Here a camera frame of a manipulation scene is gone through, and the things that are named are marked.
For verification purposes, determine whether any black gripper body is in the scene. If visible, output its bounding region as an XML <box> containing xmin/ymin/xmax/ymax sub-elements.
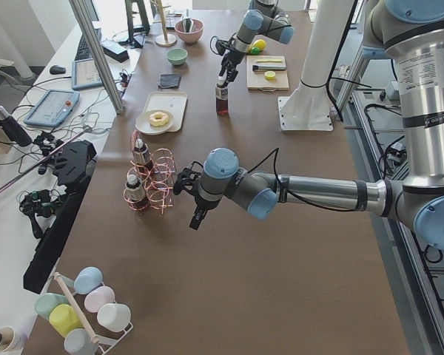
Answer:
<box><xmin>221</xmin><ymin>44</ymin><xmax>245</xmax><ymax>80</ymax></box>
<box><xmin>173</xmin><ymin>160</ymin><xmax>208</xmax><ymax>214</ymax></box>

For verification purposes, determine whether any tea bottle white cap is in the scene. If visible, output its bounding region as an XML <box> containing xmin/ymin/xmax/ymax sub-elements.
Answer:
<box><xmin>215</xmin><ymin>76</ymin><xmax>229</xmax><ymax>116</ymax></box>

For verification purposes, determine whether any tea bottle in rack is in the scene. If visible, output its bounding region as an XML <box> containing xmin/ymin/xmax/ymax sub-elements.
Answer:
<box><xmin>132</xmin><ymin>138</ymin><xmax>151</xmax><ymax>166</ymax></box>
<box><xmin>124</xmin><ymin>174</ymin><xmax>149</xmax><ymax>210</ymax></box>

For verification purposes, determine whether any cream rectangular tray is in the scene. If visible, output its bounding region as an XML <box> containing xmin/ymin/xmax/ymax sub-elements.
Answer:
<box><xmin>143</xmin><ymin>91</ymin><xmax>187</xmax><ymax>132</ymax></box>

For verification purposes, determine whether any wooden cutting board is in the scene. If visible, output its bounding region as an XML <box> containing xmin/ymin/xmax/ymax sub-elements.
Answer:
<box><xmin>246</xmin><ymin>55</ymin><xmax>289</xmax><ymax>91</ymax></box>

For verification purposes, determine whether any yellow plastic knife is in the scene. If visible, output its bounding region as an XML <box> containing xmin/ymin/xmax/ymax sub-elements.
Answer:
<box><xmin>255</xmin><ymin>58</ymin><xmax>283</xmax><ymax>63</ymax></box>

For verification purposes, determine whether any yellow lemon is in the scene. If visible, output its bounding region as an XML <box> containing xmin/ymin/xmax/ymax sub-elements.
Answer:
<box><xmin>252</xmin><ymin>39</ymin><xmax>266</xmax><ymax>51</ymax></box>

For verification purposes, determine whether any half lemon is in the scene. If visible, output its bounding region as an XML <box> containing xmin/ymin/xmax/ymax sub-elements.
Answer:
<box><xmin>264</xmin><ymin>70</ymin><xmax>276</xmax><ymax>81</ymax></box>

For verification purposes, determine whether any green bowl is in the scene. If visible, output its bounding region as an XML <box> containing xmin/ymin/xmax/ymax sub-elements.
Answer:
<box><xmin>166</xmin><ymin>48</ymin><xmax>188</xmax><ymax>67</ymax></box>

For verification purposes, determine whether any pink bowl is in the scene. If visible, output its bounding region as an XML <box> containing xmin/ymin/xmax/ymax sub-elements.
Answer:
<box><xmin>175</xmin><ymin>18</ymin><xmax>204</xmax><ymax>44</ymax></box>

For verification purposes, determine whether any grey folded cloth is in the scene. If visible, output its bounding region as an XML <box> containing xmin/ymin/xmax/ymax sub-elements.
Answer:
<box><xmin>158</xmin><ymin>73</ymin><xmax>181</xmax><ymax>89</ymax></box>

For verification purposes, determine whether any wooden mug tree stand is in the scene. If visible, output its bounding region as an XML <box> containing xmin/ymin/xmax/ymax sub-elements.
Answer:
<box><xmin>150</xmin><ymin>0</ymin><xmax>178</xmax><ymax>47</ymax></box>

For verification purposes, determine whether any glazed donut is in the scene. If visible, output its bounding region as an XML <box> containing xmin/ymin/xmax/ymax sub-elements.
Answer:
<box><xmin>149</xmin><ymin>111</ymin><xmax>169</xmax><ymax>127</ymax></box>

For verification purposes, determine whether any white round plate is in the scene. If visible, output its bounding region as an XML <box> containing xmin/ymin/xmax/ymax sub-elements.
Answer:
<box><xmin>135</xmin><ymin>109</ymin><xmax>174</xmax><ymax>135</ymax></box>

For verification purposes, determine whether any black small box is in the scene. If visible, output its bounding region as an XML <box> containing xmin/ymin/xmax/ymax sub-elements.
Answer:
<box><xmin>100</xmin><ymin>40</ymin><xmax>130</xmax><ymax>63</ymax></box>

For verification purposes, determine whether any blue cup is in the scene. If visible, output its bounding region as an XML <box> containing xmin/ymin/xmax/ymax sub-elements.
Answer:
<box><xmin>74</xmin><ymin>266</ymin><xmax>103</xmax><ymax>294</ymax></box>

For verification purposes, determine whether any white cup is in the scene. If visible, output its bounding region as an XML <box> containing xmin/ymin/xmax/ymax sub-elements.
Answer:
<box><xmin>97</xmin><ymin>303</ymin><xmax>131</xmax><ymax>332</ymax></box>

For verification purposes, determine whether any pink cup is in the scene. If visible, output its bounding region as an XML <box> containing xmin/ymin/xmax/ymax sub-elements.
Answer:
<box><xmin>84</xmin><ymin>285</ymin><xmax>115</xmax><ymax>313</ymax></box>

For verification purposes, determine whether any blue teach pendant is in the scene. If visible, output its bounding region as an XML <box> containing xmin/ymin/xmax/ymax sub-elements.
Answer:
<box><xmin>71</xmin><ymin>58</ymin><xmax>103</xmax><ymax>91</ymax></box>
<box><xmin>24</xmin><ymin>89</ymin><xmax>80</xmax><ymax>128</ymax></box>

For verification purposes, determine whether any black keyboard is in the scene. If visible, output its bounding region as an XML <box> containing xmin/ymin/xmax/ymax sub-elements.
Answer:
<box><xmin>74</xmin><ymin>35</ymin><xmax>93</xmax><ymax>61</ymax></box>

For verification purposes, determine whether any black computer mouse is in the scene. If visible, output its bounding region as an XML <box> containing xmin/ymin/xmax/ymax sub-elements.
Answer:
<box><xmin>49</xmin><ymin>65</ymin><xmax>67</xmax><ymax>75</ymax></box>

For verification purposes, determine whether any yellow cup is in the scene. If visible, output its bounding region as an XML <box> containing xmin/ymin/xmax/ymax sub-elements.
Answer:
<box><xmin>49</xmin><ymin>304</ymin><xmax>83</xmax><ymax>338</ymax></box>

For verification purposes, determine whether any grey cup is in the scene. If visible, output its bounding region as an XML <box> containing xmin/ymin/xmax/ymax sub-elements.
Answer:
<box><xmin>64</xmin><ymin>328</ymin><xmax>98</xmax><ymax>355</ymax></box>

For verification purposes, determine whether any green cup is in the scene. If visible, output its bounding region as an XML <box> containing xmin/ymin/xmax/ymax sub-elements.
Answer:
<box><xmin>34</xmin><ymin>293</ymin><xmax>69</xmax><ymax>320</ymax></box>

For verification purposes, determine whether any black thermos bottle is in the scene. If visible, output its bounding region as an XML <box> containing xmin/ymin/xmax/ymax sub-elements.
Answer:
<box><xmin>0</xmin><ymin>106</ymin><xmax>33</xmax><ymax>147</ymax></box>

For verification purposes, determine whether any paper cup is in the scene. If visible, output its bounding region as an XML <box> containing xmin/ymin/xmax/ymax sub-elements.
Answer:
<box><xmin>0</xmin><ymin>326</ymin><xmax>27</xmax><ymax>353</ymax></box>

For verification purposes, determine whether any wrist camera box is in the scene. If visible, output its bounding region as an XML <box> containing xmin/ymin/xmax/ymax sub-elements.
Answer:
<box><xmin>209</xmin><ymin>35</ymin><xmax>229</xmax><ymax>56</ymax></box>

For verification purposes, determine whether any copper wire bottle rack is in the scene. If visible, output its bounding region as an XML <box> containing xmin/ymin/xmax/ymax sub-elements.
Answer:
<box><xmin>123</xmin><ymin>130</ymin><xmax>176</xmax><ymax>214</ymax></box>

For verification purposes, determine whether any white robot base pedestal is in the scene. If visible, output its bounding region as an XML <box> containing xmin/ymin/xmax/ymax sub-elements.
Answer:
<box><xmin>278</xmin><ymin>0</ymin><xmax>357</xmax><ymax>131</ymax></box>

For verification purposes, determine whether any aluminium frame post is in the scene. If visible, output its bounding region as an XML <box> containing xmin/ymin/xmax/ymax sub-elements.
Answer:
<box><xmin>69</xmin><ymin>0</ymin><xmax>125</xmax><ymax>114</ymax></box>

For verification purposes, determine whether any black camera stand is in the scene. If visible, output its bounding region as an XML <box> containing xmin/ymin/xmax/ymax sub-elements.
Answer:
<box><xmin>19</xmin><ymin>141</ymin><xmax>96</xmax><ymax>294</ymax></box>

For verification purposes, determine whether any wooden rack handle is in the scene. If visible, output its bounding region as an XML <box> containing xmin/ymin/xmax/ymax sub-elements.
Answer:
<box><xmin>53</xmin><ymin>272</ymin><xmax>99</xmax><ymax>344</ymax></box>

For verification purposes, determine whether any white wire cup rack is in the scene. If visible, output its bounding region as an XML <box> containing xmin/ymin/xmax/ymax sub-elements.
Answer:
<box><xmin>52</xmin><ymin>274</ymin><xmax>133</xmax><ymax>354</ymax></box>

